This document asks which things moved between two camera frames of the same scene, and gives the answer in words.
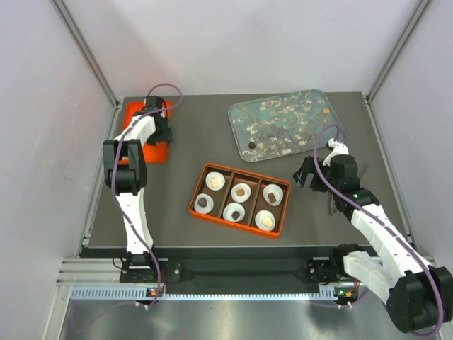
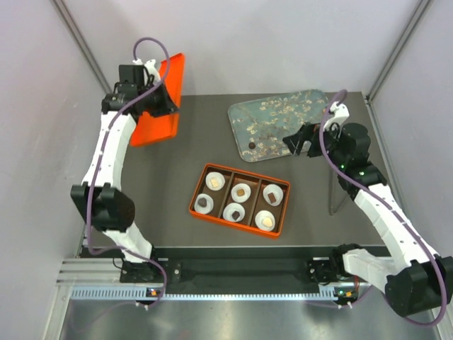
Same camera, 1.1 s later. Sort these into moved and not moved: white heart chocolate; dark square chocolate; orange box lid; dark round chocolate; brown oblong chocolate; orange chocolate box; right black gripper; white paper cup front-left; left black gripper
Moved: right black gripper; left black gripper; orange box lid
Not moved: dark square chocolate; white paper cup front-left; dark round chocolate; white heart chocolate; brown oblong chocolate; orange chocolate box
